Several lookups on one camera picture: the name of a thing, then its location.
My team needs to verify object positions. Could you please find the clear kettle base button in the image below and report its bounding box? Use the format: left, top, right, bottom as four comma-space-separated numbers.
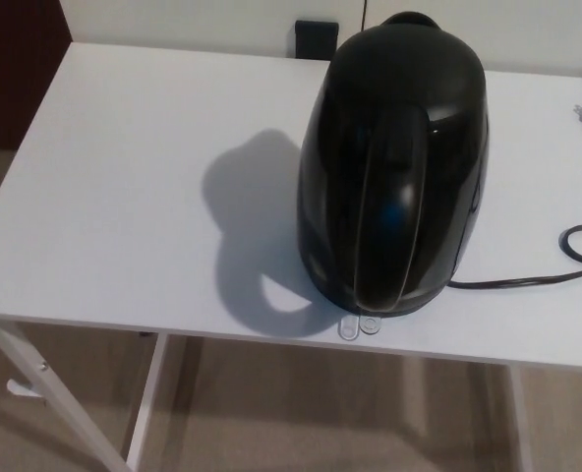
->
336, 314, 383, 342

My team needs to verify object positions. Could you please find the white metal table leg frame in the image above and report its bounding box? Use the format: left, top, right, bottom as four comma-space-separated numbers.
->
0, 322, 170, 472
509, 366, 536, 472

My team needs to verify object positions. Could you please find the black kettle power cord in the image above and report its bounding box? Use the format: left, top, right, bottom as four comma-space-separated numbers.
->
446, 223, 582, 292

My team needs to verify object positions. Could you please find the dark brown cabinet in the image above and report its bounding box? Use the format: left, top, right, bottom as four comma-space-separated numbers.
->
0, 0, 74, 149

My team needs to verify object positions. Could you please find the black cabinet door handle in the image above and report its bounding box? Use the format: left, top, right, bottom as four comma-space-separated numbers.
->
294, 19, 340, 62

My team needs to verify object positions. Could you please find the black electric kettle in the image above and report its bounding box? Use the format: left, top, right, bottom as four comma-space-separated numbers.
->
295, 0, 492, 317

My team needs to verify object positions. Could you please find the white hook on table leg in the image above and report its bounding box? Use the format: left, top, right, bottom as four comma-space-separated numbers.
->
5, 377, 42, 397

